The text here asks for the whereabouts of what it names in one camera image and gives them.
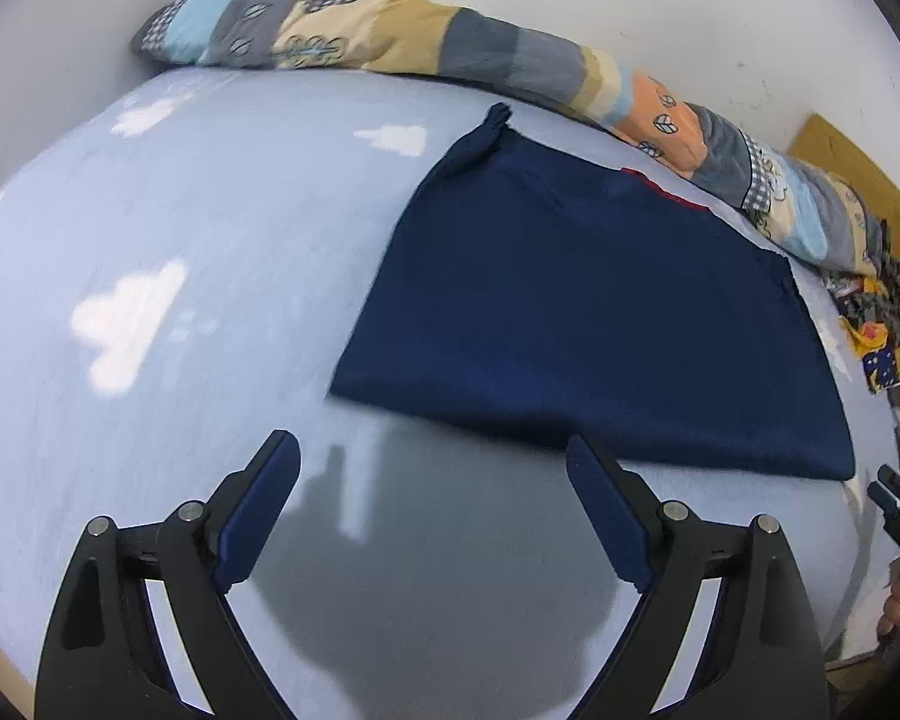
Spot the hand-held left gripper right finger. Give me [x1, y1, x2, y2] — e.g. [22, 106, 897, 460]
[565, 433, 830, 720]

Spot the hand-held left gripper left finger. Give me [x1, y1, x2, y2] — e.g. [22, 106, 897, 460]
[34, 429, 302, 720]

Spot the navy jacket with red collar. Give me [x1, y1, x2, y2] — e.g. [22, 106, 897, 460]
[328, 101, 856, 482]

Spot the dark patterned cloth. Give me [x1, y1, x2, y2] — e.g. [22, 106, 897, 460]
[825, 217, 900, 395]

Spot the light blue cloud bed sheet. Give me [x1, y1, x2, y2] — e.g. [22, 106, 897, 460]
[0, 67, 900, 720]

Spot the wooden headboard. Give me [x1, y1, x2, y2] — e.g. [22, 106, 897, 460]
[786, 114, 900, 245]

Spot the rolled patchwork quilt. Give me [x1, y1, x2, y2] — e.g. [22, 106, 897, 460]
[131, 0, 890, 275]

